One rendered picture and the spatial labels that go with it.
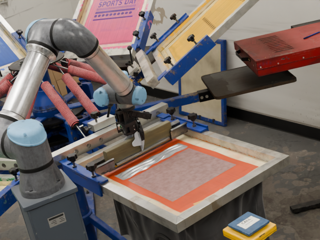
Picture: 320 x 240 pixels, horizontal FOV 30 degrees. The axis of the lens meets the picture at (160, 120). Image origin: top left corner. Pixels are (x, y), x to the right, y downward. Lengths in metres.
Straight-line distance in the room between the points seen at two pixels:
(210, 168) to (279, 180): 1.84
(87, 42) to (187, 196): 0.69
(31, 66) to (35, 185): 0.43
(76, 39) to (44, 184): 0.51
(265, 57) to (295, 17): 1.31
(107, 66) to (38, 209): 0.59
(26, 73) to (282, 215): 2.21
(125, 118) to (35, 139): 0.70
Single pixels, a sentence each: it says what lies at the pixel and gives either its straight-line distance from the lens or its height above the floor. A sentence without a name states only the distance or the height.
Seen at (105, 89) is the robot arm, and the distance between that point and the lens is 2.42.
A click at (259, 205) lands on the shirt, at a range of 2.48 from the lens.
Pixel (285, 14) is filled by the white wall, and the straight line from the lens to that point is 4.53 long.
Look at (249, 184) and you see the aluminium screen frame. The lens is 2.26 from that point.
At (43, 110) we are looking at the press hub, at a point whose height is 1.05.
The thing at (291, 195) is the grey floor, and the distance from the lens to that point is 4.07.
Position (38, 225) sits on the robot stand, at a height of 1.11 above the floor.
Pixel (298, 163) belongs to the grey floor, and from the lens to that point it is 4.45.
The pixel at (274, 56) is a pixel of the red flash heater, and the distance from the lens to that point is 3.20.
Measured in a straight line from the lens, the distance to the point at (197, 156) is 2.57.
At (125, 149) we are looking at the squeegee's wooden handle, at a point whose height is 1.03.
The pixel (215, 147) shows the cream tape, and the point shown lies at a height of 0.96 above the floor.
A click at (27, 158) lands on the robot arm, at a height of 1.34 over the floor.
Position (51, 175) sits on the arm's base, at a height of 1.26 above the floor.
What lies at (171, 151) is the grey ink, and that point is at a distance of 2.64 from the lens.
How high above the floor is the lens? 2.08
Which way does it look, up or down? 22 degrees down
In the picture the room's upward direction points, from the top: 12 degrees counter-clockwise
